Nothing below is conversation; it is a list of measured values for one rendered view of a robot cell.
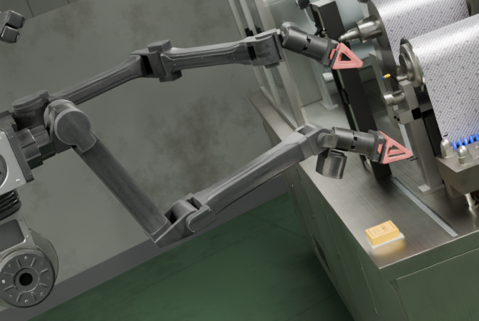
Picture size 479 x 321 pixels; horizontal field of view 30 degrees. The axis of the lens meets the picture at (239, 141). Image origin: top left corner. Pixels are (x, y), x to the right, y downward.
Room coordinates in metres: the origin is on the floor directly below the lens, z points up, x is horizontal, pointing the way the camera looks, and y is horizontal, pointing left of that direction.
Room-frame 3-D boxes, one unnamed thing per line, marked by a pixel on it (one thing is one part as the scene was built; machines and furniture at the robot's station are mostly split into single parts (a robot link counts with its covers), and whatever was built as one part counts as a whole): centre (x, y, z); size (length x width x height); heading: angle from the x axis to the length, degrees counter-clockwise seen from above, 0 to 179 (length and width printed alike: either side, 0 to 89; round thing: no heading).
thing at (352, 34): (2.49, -0.39, 1.33); 0.06 x 0.03 x 0.03; 92
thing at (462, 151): (2.02, -0.49, 1.05); 0.04 x 0.04 x 0.04
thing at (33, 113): (2.36, 0.50, 1.44); 0.10 x 0.09 x 0.05; 109
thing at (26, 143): (1.88, 0.42, 1.45); 0.09 x 0.08 x 0.12; 19
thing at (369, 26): (2.49, -0.45, 1.33); 0.06 x 0.06 x 0.06; 2
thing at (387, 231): (2.08, -0.25, 0.91); 0.07 x 0.07 x 0.02; 2
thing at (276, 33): (2.27, -0.19, 1.42); 0.12 x 0.12 x 0.09; 88
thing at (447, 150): (2.11, -0.48, 1.05); 0.04 x 0.04 x 0.04
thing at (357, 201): (3.18, -0.49, 0.88); 2.52 x 0.66 x 0.04; 2
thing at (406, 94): (2.28, -0.44, 1.05); 0.06 x 0.05 x 0.31; 92
